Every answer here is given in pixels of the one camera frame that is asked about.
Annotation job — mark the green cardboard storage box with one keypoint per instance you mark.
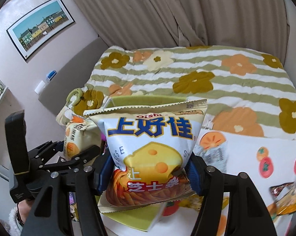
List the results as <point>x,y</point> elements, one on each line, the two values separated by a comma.
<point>138,211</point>

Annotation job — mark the grey headboard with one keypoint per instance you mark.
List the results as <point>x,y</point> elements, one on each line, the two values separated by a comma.
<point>73,74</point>

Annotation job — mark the blue white bottle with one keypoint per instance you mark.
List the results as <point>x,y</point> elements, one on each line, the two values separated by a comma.
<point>43,83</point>

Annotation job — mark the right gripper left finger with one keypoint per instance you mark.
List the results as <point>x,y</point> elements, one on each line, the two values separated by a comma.
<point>50,213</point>

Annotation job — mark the framed houses picture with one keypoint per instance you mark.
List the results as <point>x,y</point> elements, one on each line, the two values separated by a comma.
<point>39,25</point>

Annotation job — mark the floral striped quilt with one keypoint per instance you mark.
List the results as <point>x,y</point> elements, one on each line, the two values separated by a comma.
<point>248,92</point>

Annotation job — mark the cheese sticks snack bag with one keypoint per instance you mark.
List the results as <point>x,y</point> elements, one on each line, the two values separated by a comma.
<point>194,111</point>

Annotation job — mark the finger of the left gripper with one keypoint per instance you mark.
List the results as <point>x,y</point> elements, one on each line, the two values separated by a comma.
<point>43,153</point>
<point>81,159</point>

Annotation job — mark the chiffon cake packet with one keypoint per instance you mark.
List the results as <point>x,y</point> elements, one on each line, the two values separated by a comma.
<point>79,136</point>

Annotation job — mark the silver grey snack packet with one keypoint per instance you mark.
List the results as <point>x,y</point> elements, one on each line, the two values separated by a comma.
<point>214,156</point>

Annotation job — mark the beige curtain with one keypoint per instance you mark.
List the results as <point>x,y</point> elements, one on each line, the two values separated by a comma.
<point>255,24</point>

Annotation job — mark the orange yellow snack packet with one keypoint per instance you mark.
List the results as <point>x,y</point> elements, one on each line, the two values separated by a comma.
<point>284,196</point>

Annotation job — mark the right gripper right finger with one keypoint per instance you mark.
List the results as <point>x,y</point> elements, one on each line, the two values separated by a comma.
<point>247,214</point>

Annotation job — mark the left hand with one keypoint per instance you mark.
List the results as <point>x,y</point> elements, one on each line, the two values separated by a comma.
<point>24,208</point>

